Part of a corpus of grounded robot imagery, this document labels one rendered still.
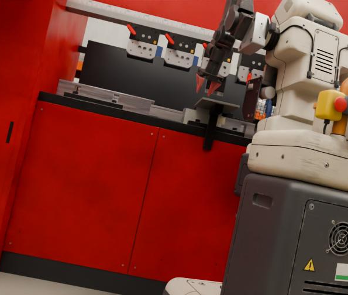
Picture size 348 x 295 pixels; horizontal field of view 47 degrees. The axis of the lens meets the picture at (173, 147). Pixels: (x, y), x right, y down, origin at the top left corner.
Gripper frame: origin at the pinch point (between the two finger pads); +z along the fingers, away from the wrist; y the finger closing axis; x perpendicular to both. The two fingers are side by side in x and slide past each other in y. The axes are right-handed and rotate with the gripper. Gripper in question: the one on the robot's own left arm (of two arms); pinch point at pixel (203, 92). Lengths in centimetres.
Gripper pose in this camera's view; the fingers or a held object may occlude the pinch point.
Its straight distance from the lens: 174.9
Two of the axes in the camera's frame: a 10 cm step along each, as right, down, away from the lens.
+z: -3.4, 8.6, 3.9
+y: -9.2, -2.2, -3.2
